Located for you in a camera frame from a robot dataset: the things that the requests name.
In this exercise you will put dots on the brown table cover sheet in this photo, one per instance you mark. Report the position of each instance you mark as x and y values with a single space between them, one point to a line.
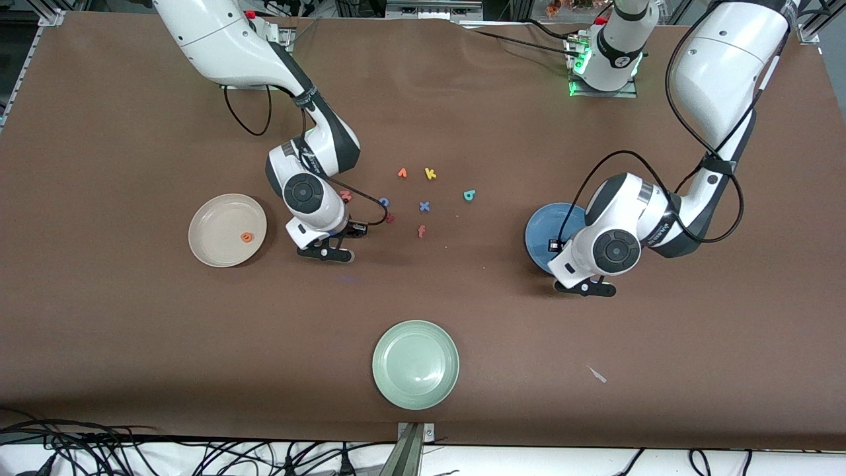
198 330

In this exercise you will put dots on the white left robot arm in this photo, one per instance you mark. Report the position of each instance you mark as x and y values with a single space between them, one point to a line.
720 66

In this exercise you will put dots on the metal equipment rack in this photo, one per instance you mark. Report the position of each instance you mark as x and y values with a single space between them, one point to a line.
429 8

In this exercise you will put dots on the beige brown plate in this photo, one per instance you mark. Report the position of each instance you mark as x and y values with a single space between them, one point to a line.
221 228

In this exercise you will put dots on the blue plate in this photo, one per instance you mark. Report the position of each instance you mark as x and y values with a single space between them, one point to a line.
545 231

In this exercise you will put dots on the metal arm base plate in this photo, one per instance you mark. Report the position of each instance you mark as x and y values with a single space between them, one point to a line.
288 36
601 94

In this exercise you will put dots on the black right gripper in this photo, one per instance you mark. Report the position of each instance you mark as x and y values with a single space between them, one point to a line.
355 229

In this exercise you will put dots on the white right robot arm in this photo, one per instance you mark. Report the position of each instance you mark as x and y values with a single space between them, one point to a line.
218 39

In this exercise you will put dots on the small white paper scrap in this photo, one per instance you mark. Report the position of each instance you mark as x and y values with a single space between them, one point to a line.
597 375

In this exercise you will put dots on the aluminium frame profile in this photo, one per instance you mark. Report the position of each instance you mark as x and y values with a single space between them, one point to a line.
816 25
51 14

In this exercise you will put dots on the metal camera stand bracket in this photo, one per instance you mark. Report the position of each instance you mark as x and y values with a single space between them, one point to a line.
411 456

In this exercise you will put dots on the pale green plate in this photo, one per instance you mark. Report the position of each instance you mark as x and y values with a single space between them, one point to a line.
416 364

